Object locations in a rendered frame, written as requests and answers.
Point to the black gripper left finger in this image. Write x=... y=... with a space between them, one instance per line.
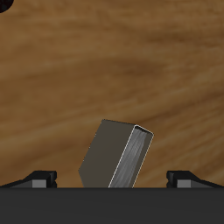
x=40 y=178

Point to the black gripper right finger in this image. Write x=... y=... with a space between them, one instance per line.
x=182 y=178

